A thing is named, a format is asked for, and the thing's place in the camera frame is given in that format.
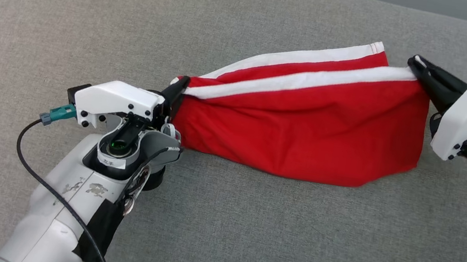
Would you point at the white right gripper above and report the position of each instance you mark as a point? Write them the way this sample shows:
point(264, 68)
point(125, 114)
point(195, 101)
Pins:
point(464, 117)

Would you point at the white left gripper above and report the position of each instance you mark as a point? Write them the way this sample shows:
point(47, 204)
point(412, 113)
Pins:
point(119, 99)

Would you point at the red basketball jersey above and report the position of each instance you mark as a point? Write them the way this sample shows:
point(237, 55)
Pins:
point(306, 132)

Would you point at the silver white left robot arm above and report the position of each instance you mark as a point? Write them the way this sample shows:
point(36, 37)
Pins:
point(61, 216)

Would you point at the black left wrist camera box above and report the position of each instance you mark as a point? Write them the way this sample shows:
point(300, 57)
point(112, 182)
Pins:
point(71, 92)

